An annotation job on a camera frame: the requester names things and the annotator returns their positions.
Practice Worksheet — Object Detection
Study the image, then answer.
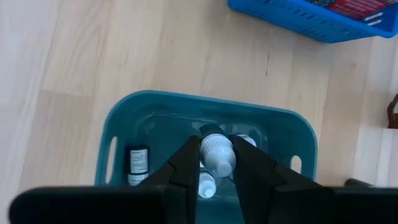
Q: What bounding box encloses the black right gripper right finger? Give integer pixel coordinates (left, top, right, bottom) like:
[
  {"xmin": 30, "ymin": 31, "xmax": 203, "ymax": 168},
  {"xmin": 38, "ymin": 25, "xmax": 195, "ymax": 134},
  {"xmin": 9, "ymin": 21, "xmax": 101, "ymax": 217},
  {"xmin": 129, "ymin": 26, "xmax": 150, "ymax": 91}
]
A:
[{"xmin": 229, "ymin": 135, "xmax": 398, "ymax": 224}]

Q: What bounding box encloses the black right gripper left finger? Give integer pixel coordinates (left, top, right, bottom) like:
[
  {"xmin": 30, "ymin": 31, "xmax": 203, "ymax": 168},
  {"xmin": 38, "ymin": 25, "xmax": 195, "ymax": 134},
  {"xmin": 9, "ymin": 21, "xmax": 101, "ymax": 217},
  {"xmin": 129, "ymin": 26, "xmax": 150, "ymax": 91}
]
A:
[{"xmin": 9, "ymin": 135, "xmax": 201, "ymax": 224}]

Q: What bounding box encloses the green label dropper bottle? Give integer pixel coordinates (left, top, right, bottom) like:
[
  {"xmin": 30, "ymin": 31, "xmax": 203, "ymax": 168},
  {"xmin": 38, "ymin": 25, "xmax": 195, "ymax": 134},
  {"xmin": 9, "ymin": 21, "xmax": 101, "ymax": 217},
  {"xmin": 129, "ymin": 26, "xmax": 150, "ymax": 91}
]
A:
[{"xmin": 198, "ymin": 123, "xmax": 238, "ymax": 179}]

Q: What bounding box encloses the teal plastic bin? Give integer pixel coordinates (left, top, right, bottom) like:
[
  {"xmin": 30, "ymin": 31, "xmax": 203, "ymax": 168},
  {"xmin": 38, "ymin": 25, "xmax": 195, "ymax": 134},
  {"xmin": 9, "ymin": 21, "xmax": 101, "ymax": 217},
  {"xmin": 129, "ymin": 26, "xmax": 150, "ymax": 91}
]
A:
[{"xmin": 95, "ymin": 90, "xmax": 318, "ymax": 224}]

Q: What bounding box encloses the brown foil pouch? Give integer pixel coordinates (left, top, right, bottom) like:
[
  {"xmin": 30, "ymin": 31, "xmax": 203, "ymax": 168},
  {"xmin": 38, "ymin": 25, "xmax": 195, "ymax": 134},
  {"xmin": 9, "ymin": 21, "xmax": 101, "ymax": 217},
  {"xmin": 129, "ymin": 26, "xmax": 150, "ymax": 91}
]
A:
[{"xmin": 387, "ymin": 93, "xmax": 398, "ymax": 129}]

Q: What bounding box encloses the blue plastic basket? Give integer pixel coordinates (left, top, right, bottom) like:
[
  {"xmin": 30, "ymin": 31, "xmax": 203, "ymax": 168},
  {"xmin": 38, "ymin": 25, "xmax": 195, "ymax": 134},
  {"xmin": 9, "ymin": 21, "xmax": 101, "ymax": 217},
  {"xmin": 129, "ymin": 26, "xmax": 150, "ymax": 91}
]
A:
[{"xmin": 227, "ymin": 0, "xmax": 398, "ymax": 44}]

